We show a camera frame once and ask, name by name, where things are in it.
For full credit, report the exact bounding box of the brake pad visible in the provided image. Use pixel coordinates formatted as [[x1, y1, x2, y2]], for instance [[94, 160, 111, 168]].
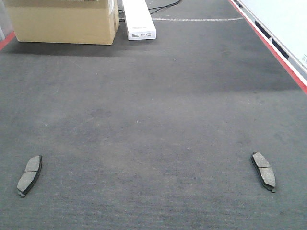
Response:
[[250, 152, 276, 193], [16, 155, 42, 197]]

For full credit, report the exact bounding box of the brown cardboard box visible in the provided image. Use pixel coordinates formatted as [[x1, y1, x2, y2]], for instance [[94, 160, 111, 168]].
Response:
[[4, 0, 119, 45]]

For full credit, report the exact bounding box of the long white carton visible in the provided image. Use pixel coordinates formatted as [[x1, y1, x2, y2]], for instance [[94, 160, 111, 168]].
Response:
[[122, 0, 156, 41]]

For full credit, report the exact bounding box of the black cable behind boxes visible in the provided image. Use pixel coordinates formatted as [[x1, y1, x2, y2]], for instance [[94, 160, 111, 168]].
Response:
[[117, 0, 180, 22]]

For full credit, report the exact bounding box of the white conveyor side guard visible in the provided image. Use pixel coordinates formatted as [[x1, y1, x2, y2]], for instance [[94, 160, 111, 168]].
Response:
[[230, 0, 307, 92]]

